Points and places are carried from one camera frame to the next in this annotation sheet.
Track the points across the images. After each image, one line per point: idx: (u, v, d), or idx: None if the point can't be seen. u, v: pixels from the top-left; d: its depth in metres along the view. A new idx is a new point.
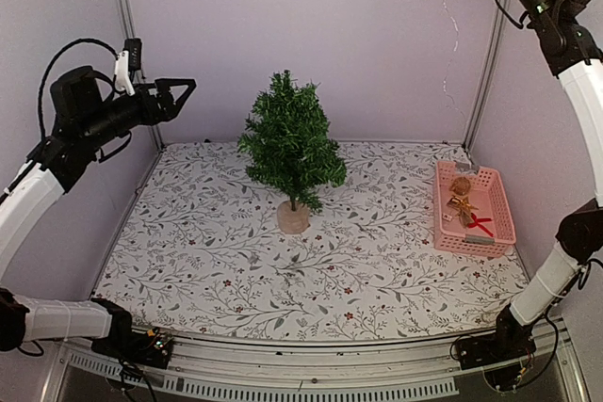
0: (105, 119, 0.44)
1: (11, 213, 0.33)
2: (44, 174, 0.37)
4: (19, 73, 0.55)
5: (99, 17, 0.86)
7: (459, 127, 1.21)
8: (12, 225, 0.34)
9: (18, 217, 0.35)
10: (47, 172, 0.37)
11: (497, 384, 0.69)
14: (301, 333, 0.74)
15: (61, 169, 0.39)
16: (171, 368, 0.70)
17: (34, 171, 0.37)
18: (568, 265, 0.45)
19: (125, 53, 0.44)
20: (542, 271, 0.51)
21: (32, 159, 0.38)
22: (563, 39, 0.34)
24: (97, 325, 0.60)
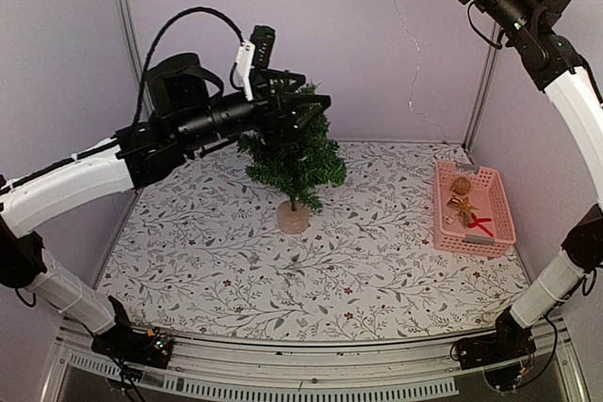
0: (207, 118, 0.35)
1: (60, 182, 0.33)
2: (116, 162, 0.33)
4: (20, 74, 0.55)
5: (100, 18, 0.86)
7: (459, 127, 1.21)
8: (66, 191, 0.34)
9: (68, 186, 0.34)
10: (119, 162, 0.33)
11: (497, 384, 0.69)
14: (301, 333, 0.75)
15: (138, 164, 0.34)
16: (171, 368, 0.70)
17: (112, 151, 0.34)
18: (574, 274, 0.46)
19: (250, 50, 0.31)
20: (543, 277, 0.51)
21: (118, 139, 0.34)
22: (545, 51, 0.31)
24: (99, 315, 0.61)
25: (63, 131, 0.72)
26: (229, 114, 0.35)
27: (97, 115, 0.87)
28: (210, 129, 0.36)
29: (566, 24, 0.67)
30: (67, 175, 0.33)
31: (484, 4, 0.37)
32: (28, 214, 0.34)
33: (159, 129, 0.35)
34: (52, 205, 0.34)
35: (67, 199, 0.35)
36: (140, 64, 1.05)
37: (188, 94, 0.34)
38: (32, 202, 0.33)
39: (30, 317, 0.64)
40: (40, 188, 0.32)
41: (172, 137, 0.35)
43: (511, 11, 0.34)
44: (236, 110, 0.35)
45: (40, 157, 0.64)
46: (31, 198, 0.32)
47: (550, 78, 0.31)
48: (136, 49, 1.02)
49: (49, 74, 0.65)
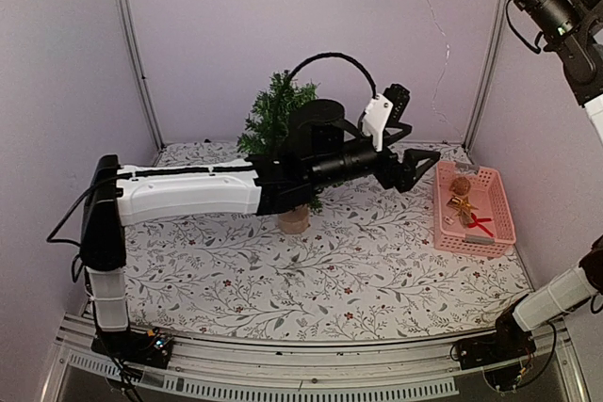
0: (339, 162, 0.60)
1: (196, 187, 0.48)
2: (252, 187, 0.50)
4: (19, 73, 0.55)
5: (101, 18, 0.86)
7: (459, 127, 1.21)
8: (190, 195, 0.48)
9: (196, 192, 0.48)
10: (254, 190, 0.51)
11: (497, 385, 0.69)
14: (301, 333, 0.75)
15: (268, 195, 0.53)
16: (171, 368, 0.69)
17: (249, 178, 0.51)
18: (588, 290, 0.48)
19: (389, 106, 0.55)
20: (553, 283, 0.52)
21: (248, 167, 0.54)
22: (592, 63, 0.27)
24: (123, 315, 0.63)
25: (63, 129, 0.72)
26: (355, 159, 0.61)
27: (97, 114, 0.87)
28: (337, 170, 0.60)
29: None
30: (207, 184, 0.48)
31: (527, 2, 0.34)
32: (141, 204, 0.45)
33: (299, 168, 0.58)
34: (165, 202, 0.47)
35: (180, 200, 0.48)
36: (140, 64, 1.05)
37: (330, 143, 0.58)
38: (157, 197, 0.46)
39: (29, 318, 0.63)
40: (179, 189, 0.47)
41: (306, 176, 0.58)
43: (554, 13, 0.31)
44: (362, 158, 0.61)
45: (40, 156, 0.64)
46: (159, 192, 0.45)
47: (594, 94, 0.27)
48: (136, 48, 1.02)
49: (49, 73, 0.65)
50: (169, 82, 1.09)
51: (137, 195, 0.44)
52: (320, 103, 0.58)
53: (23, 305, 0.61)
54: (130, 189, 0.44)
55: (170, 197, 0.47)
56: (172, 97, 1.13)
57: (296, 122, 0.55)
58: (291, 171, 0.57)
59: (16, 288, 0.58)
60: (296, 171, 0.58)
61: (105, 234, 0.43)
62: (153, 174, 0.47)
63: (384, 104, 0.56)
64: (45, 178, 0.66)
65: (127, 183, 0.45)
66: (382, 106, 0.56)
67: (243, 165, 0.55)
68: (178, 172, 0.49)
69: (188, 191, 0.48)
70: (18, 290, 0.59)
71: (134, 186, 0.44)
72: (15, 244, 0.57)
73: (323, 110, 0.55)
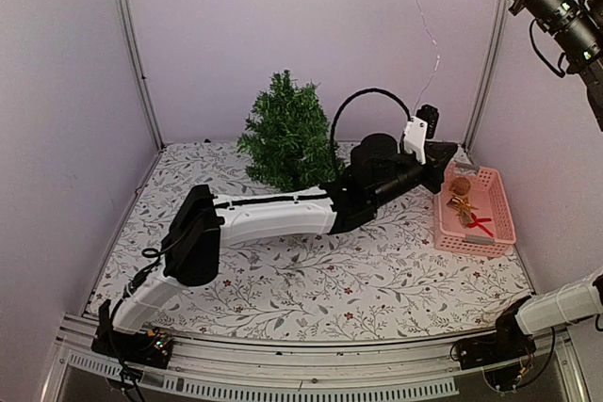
0: (395, 179, 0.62)
1: (288, 214, 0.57)
2: (330, 213, 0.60)
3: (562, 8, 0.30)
4: (19, 74, 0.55)
5: (100, 20, 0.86)
7: (459, 126, 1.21)
8: (276, 220, 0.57)
9: (286, 217, 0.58)
10: (332, 215, 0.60)
11: (497, 385, 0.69)
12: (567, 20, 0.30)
14: (301, 333, 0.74)
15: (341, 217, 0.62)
16: (171, 368, 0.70)
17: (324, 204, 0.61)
18: (598, 308, 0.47)
19: (426, 125, 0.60)
20: (562, 293, 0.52)
21: (324, 194, 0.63)
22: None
24: (140, 319, 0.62)
25: (63, 131, 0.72)
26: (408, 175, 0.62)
27: (98, 115, 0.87)
28: (394, 189, 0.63)
29: None
30: (295, 210, 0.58)
31: (550, 25, 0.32)
32: (238, 229, 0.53)
33: (363, 194, 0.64)
34: (254, 226, 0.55)
35: (267, 224, 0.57)
36: (140, 64, 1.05)
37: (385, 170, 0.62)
38: (253, 221, 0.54)
39: (27, 320, 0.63)
40: (275, 215, 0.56)
41: (368, 200, 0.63)
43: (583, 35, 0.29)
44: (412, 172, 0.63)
45: (40, 157, 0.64)
46: (255, 218, 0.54)
47: None
48: (136, 49, 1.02)
49: (49, 74, 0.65)
50: (169, 83, 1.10)
51: (236, 221, 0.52)
52: (373, 138, 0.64)
53: (21, 308, 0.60)
54: (231, 216, 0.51)
55: (266, 221, 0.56)
56: (172, 97, 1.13)
57: (358, 157, 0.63)
58: (354, 199, 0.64)
59: (16, 289, 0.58)
60: (359, 198, 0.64)
61: (208, 250, 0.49)
62: (245, 201, 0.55)
63: (420, 124, 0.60)
64: (45, 179, 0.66)
65: (226, 211, 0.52)
66: (418, 126, 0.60)
67: (315, 192, 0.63)
68: (268, 200, 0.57)
69: (282, 217, 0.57)
70: (18, 291, 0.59)
71: (233, 215, 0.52)
72: (14, 245, 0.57)
73: (377, 146, 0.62)
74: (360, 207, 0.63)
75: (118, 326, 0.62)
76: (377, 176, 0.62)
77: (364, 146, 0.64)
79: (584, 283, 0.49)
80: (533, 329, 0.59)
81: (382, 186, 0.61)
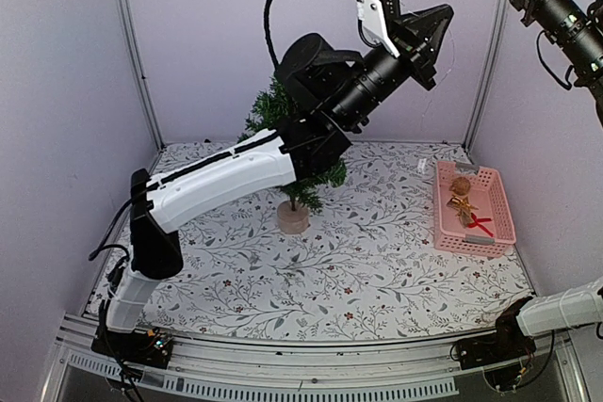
0: (359, 90, 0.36)
1: (220, 175, 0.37)
2: (280, 157, 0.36)
3: (569, 18, 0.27)
4: (20, 76, 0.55)
5: (100, 20, 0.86)
7: (459, 126, 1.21)
8: (211, 189, 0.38)
9: (223, 182, 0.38)
10: (285, 156, 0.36)
11: (497, 385, 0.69)
12: (574, 31, 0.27)
14: (301, 333, 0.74)
15: None
16: (171, 367, 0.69)
17: (276, 146, 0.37)
18: (600, 315, 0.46)
19: (377, 5, 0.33)
20: (567, 298, 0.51)
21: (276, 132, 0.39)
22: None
24: (132, 319, 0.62)
25: (63, 130, 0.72)
26: (379, 77, 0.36)
27: (97, 115, 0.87)
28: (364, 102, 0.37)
29: None
30: (229, 168, 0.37)
31: (559, 37, 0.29)
32: (176, 211, 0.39)
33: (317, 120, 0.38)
34: (198, 202, 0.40)
35: (212, 196, 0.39)
36: (140, 64, 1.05)
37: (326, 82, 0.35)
38: (186, 198, 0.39)
39: (27, 319, 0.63)
40: (202, 183, 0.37)
41: (331, 125, 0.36)
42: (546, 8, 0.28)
43: (590, 46, 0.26)
44: (382, 71, 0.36)
45: (40, 157, 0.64)
46: (186, 193, 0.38)
47: None
48: (136, 49, 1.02)
49: (48, 74, 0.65)
50: (169, 83, 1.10)
51: (165, 201, 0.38)
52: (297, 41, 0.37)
53: (21, 307, 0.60)
54: (159, 197, 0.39)
55: (196, 193, 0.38)
56: (171, 98, 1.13)
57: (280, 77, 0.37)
58: (313, 128, 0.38)
59: (16, 289, 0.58)
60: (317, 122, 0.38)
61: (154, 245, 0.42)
62: (176, 176, 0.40)
63: (370, 5, 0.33)
64: (45, 179, 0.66)
65: (156, 192, 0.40)
66: (370, 10, 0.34)
67: (267, 133, 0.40)
68: (197, 165, 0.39)
69: (214, 181, 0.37)
70: (19, 290, 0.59)
71: (161, 193, 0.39)
72: (14, 245, 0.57)
73: (300, 53, 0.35)
74: (322, 136, 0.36)
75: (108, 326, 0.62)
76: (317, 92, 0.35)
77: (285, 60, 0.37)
79: (588, 290, 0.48)
80: (531, 329, 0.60)
81: (342, 103, 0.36)
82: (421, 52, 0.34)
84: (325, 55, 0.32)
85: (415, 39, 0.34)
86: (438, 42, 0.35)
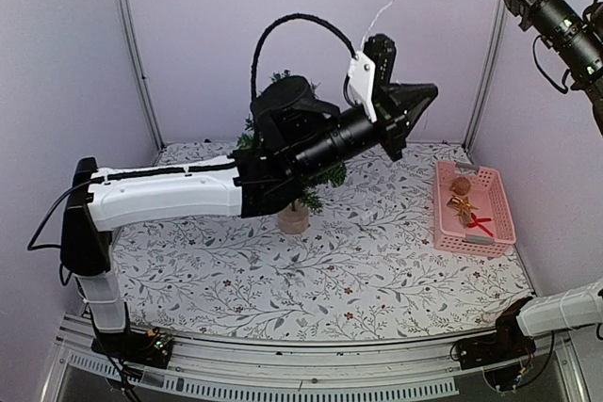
0: (326, 144, 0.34)
1: (169, 189, 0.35)
2: (233, 188, 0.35)
3: (563, 23, 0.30)
4: (19, 76, 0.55)
5: (100, 20, 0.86)
7: (459, 126, 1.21)
8: (156, 200, 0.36)
9: (170, 196, 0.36)
10: (237, 189, 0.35)
11: (497, 385, 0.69)
12: (568, 35, 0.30)
14: (301, 333, 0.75)
15: None
16: (171, 368, 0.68)
17: (230, 176, 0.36)
18: (598, 318, 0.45)
19: (372, 66, 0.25)
20: (568, 302, 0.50)
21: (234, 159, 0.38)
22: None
24: (119, 317, 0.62)
25: (62, 129, 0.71)
26: (348, 136, 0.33)
27: (97, 115, 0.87)
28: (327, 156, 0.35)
29: None
30: (181, 186, 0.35)
31: (553, 40, 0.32)
32: (112, 211, 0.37)
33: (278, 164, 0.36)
34: (138, 210, 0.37)
35: (154, 206, 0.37)
36: (140, 64, 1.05)
37: (300, 127, 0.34)
38: (128, 201, 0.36)
39: (27, 321, 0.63)
40: (150, 192, 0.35)
41: (289, 170, 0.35)
42: (543, 14, 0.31)
43: (586, 49, 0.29)
44: (352, 131, 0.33)
45: (40, 157, 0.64)
46: (128, 196, 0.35)
47: None
48: (136, 49, 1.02)
49: (48, 75, 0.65)
50: (169, 83, 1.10)
51: (107, 199, 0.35)
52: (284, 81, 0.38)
53: (21, 308, 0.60)
54: (100, 191, 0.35)
55: (140, 200, 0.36)
56: (171, 98, 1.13)
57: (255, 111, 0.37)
58: (272, 167, 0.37)
59: (16, 289, 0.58)
60: (278, 165, 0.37)
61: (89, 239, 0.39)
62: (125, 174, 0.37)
63: (364, 64, 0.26)
64: (45, 179, 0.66)
65: (99, 186, 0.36)
66: (362, 70, 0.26)
67: (222, 160, 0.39)
68: (150, 170, 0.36)
69: (162, 193, 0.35)
70: (18, 290, 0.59)
71: (105, 189, 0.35)
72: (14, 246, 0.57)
73: (281, 92, 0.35)
74: (279, 180, 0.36)
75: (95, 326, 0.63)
76: (285, 136, 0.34)
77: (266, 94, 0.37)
79: (589, 292, 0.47)
80: (530, 330, 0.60)
81: (305, 152, 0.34)
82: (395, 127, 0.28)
84: (303, 104, 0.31)
85: (396, 108, 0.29)
86: (415, 119, 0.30)
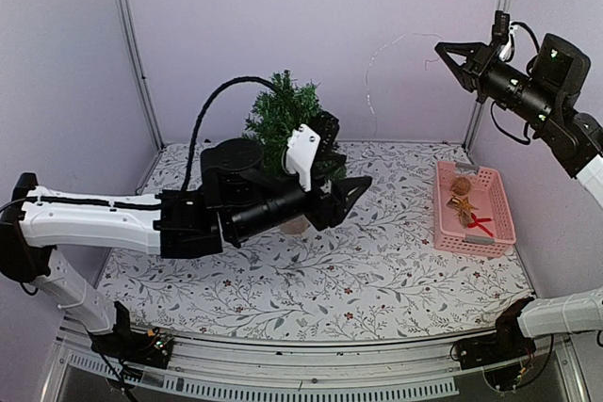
0: (263, 208, 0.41)
1: (91, 220, 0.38)
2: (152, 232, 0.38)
3: (511, 83, 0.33)
4: (19, 75, 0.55)
5: (100, 20, 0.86)
7: (459, 126, 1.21)
8: (68, 229, 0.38)
9: (87, 227, 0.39)
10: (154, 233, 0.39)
11: (497, 385, 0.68)
12: (517, 91, 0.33)
14: (301, 333, 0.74)
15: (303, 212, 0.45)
16: (171, 368, 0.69)
17: (150, 217, 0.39)
18: (600, 324, 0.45)
19: (316, 140, 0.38)
20: (569, 308, 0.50)
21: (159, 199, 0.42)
22: (575, 137, 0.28)
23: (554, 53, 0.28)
24: (103, 318, 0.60)
25: (62, 129, 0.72)
26: (282, 203, 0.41)
27: (97, 114, 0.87)
28: (260, 219, 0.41)
29: (578, 24, 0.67)
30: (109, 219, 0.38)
31: (507, 100, 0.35)
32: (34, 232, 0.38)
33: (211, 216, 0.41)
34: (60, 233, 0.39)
35: (75, 233, 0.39)
36: (140, 64, 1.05)
37: (239, 194, 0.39)
38: (51, 225, 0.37)
39: (27, 321, 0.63)
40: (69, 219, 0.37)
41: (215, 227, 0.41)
42: (493, 81, 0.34)
43: (533, 102, 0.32)
44: (288, 200, 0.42)
45: (40, 156, 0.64)
46: (48, 221, 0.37)
47: (581, 165, 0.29)
48: (135, 48, 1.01)
49: (48, 74, 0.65)
50: (169, 82, 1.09)
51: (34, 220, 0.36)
52: (236, 142, 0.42)
53: (20, 309, 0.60)
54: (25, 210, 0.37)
55: (58, 227, 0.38)
56: (171, 97, 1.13)
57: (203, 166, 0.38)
58: (200, 217, 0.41)
59: (16, 289, 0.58)
60: (206, 217, 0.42)
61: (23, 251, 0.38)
62: (57, 198, 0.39)
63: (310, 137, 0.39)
64: (45, 179, 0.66)
65: (33, 206, 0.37)
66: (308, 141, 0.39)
67: (154, 199, 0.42)
68: (80, 201, 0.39)
69: (79, 223, 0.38)
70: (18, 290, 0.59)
71: (36, 210, 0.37)
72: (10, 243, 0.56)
73: (236, 154, 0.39)
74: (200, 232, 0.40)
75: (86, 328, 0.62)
76: (225, 196, 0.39)
77: (218, 150, 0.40)
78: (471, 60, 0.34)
79: (593, 297, 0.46)
80: (530, 331, 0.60)
81: (242, 215, 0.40)
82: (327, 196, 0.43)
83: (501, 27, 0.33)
84: (252, 174, 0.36)
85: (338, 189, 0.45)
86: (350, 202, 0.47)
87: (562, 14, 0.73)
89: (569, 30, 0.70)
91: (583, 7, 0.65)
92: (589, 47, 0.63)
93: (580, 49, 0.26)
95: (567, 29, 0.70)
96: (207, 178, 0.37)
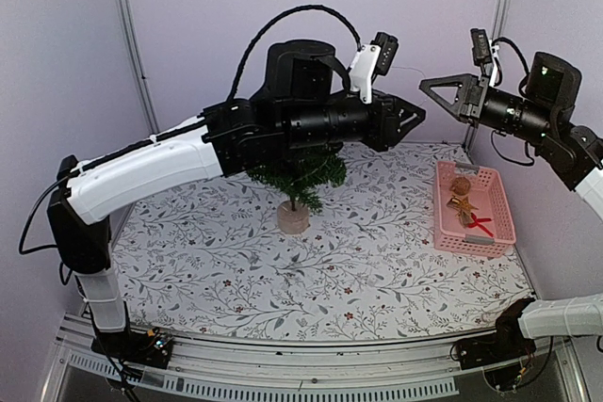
0: (323, 119, 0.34)
1: (129, 167, 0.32)
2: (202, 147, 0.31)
3: (507, 110, 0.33)
4: (18, 75, 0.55)
5: (100, 19, 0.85)
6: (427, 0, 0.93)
7: (459, 127, 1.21)
8: (113, 184, 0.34)
9: (128, 178, 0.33)
10: (207, 146, 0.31)
11: (497, 385, 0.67)
12: (515, 116, 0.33)
14: (301, 333, 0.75)
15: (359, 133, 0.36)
16: (171, 368, 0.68)
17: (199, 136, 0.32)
18: (600, 329, 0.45)
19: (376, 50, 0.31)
20: (572, 310, 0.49)
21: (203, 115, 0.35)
22: (572, 151, 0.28)
23: (544, 70, 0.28)
24: (119, 316, 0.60)
25: (61, 128, 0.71)
26: (344, 118, 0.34)
27: (95, 113, 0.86)
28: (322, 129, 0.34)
29: (579, 23, 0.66)
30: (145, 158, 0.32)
31: (507, 125, 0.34)
32: (94, 202, 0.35)
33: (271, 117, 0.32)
34: (119, 195, 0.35)
35: (125, 188, 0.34)
36: (140, 64, 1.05)
37: (315, 86, 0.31)
38: (100, 188, 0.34)
39: (25, 323, 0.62)
40: (109, 175, 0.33)
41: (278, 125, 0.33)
42: (491, 110, 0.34)
43: (533, 122, 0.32)
44: (352, 115, 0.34)
45: (40, 157, 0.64)
46: (100, 183, 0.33)
47: (579, 176, 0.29)
48: (136, 48, 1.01)
49: (48, 74, 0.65)
50: (168, 82, 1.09)
51: (82, 189, 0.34)
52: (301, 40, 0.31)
53: (19, 311, 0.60)
54: (78, 184, 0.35)
55: (104, 186, 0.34)
56: (171, 97, 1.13)
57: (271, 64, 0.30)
58: (258, 120, 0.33)
59: (15, 290, 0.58)
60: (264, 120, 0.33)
61: (86, 246, 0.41)
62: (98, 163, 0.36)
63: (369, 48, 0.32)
64: (45, 180, 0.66)
65: (76, 180, 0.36)
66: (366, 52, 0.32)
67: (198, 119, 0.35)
68: (118, 153, 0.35)
69: (120, 175, 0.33)
70: (17, 291, 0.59)
71: (82, 180, 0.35)
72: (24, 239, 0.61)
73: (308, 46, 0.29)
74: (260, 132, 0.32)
75: (98, 326, 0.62)
76: (297, 90, 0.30)
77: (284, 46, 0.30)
78: (465, 99, 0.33)
79: (594, 301, 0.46)
80: (531, 332, 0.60)
81: (301, 120, 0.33)
82: (391, 104, 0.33)
83: (481, 52, 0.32)
84: (333, 61, 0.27)
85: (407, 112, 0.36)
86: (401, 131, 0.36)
87: (561, 15, 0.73)
89: (569, 30, 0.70)
91: (585, 5, 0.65)
92: (591, 46, 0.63)
93: (567, 64, 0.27)
95: (567, 29, 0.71)
96: (281, 65, 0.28)
